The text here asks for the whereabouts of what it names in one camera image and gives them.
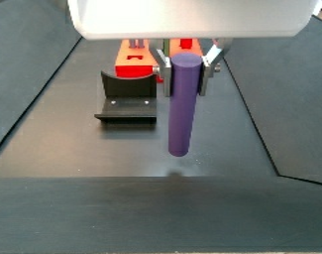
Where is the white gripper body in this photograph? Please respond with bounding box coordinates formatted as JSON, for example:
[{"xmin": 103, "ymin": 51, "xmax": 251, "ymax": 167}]
[{"xmin": 68, "ymin": 0, "xmax": 321, "ymax": 40}]

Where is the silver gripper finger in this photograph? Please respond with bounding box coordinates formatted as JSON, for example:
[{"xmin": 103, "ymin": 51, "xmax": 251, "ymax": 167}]
[
  {"xmin": 199, "ymin": 38, "xmax": 234, "ymax": 96},
  {"xmin": 148, "ymin": 39, "xmax": 171, "ymax": 97}
]

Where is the purple round peg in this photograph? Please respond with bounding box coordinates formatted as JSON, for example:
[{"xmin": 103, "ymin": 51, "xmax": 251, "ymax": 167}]
[{"xmin": 168, "ymin": 53, "xmax": 203, "ymax": 157}]

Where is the red peg board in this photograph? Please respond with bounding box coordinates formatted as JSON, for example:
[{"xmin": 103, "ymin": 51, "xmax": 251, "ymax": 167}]
[{"xmin": 114, "ymin": 39, "xmax": 205, "ymax": 82}]

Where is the green triangular peg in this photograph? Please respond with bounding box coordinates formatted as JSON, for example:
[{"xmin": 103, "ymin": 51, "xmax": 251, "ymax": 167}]
[{"xmin": 163, "ymin": 39, "xmax": 170, "ymax": 57}]

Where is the light blue arch peg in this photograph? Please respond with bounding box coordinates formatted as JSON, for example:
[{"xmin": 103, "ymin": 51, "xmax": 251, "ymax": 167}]
[{"xmin": 128, "ymin": 39, "xmax": 144, "ymax": 49}]

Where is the black peg holder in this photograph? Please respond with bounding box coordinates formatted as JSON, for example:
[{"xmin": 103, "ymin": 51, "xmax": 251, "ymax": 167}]
[{"xmin": 94, "ymin": 72, "xmax": 156, "ymax": 124}]

